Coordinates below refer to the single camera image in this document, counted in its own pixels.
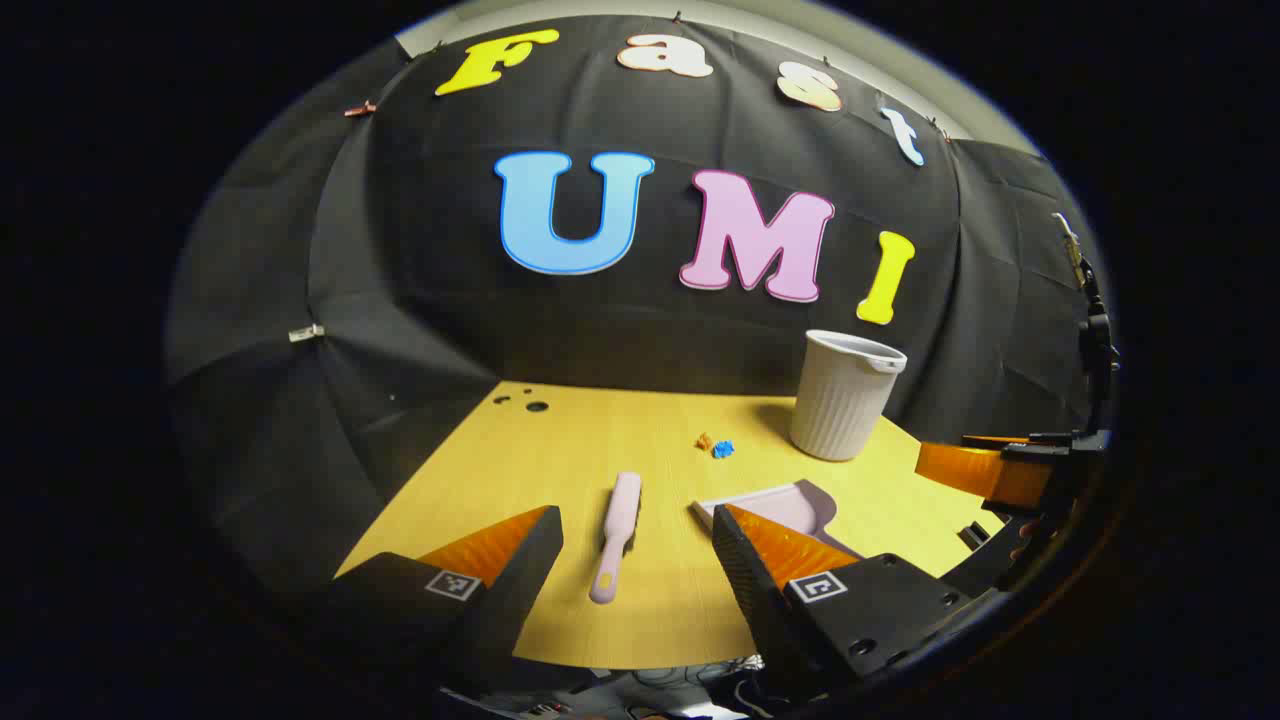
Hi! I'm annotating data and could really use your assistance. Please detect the small pink broom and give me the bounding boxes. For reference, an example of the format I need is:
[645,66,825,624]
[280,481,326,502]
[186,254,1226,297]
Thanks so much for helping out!
[589,472,643,605]

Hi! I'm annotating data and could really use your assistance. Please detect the tangled cables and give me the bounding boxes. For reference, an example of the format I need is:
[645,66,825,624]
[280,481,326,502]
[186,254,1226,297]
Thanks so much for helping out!
[600,655,771,720]

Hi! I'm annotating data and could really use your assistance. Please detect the pink dustpan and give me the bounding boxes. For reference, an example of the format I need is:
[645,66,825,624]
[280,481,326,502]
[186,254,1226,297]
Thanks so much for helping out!
[692,479,863,561]

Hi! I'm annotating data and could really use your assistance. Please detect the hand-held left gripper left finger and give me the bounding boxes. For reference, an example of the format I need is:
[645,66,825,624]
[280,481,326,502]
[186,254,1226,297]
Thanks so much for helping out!
[320,505,564,691]

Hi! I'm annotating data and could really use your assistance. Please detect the white ribbed garbage bin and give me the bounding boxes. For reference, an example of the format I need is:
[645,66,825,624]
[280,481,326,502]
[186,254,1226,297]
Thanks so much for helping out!
[789,330,908,462]

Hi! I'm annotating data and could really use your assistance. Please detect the wooden desktop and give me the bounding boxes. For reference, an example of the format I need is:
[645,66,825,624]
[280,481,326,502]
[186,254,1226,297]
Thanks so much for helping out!
[335,380,1006,671]

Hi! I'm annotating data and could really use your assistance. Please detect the black stand pole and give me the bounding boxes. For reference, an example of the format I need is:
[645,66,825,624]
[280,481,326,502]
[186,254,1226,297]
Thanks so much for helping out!
[1052,212,1121,431]

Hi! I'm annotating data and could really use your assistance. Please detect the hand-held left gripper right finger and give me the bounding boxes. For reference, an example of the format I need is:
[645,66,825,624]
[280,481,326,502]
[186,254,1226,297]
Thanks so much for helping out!
[711,503,976,699]

